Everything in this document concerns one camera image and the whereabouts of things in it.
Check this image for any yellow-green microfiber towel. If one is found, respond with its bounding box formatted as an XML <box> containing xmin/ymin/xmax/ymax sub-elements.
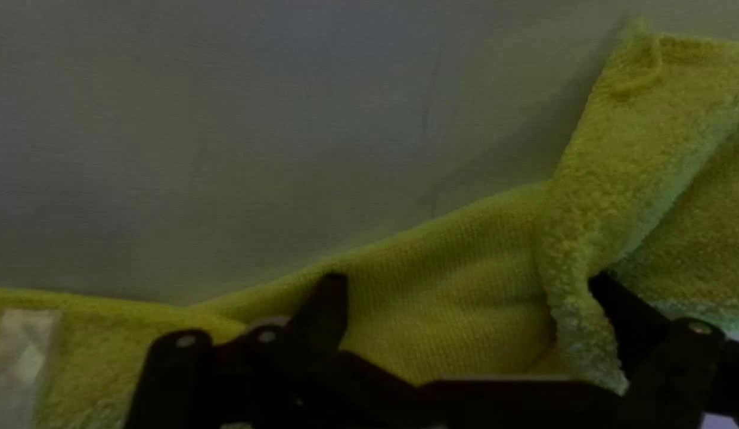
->
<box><xmin>0</xmin><ymin>27</ymin><xmax>739</xmax><ymax>429</ymax></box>

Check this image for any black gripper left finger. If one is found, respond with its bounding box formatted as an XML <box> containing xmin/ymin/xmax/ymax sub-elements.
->
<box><xmin>123</xmin><ymin>273</ymin><xmax>433</xmax><ymax>429</ymax></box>

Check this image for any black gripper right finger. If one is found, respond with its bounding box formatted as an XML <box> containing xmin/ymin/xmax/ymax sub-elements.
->
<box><xmin>589</xmin><ymin>273</ymin><xmax>739</xmax><ymax>429</ymax></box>

